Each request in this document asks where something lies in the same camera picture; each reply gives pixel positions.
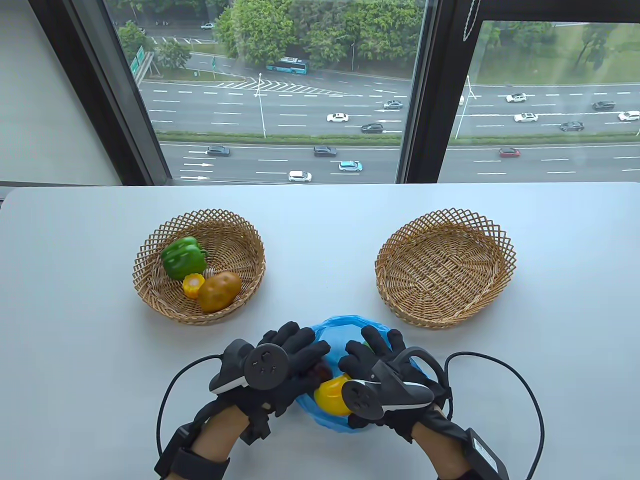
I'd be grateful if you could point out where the person's right hand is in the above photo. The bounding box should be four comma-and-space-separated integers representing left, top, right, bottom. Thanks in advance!
339, 325, 471, 443

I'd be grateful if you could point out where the person's left hand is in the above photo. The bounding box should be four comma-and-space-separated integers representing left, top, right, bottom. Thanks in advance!
220, 321, 332, 445

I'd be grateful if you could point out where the blue plastic bag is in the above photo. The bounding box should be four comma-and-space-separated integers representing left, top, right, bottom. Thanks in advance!
295, 315, 436, 433

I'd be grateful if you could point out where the yellow elongated fruit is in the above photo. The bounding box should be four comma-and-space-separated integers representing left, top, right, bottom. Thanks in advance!
313, 374, 353, 417

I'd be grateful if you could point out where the yellow brown potato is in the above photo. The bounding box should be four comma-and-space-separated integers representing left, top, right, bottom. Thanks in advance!
197, 270, 243, 314

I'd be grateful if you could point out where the yellow corn piece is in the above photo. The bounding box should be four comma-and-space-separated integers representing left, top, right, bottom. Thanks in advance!
182, 273, 206, 300

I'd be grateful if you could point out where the green bell pepper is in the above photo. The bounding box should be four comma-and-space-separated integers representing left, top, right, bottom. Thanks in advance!
160, 236, 210, 281

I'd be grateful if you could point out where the person's left forearm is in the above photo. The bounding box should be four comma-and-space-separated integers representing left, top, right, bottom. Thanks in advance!
192, 405, 251, 461

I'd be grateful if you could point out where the person's right forearm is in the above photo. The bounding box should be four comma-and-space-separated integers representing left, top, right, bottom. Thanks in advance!
412, 407, 473, 480

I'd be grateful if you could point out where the black left hand controller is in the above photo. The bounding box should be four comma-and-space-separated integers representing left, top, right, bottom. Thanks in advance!
209, 339, 291, 396

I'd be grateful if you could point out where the black hand controller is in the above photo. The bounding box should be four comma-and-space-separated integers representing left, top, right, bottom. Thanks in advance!
341, 347, 435, 418
209, 339, 291, 396

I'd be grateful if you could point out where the black right hand controller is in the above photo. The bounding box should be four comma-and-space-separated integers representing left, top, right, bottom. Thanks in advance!
341, 347, 435, 418

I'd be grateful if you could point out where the round wicker basket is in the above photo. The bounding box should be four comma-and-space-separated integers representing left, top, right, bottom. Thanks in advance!
132, 209, 266, 326
375, 208, 517, 331

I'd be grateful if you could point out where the black left wrist strap unit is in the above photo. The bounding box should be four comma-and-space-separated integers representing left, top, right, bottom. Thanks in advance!
154, 424, 231, 480

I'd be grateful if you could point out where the black wrist strap unit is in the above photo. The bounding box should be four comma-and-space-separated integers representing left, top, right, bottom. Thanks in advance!
460, 427, 511, 480
154, 424, 231, 480

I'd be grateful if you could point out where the black right wrist strap unit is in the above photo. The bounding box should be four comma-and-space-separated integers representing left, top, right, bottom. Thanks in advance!
460, 427, 511, 480

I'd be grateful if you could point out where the black left glove cable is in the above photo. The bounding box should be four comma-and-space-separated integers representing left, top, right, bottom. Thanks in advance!
155, 354, 223, 451

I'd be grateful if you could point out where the black window frame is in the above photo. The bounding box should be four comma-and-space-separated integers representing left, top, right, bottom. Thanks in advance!
27, 0, 640, 187

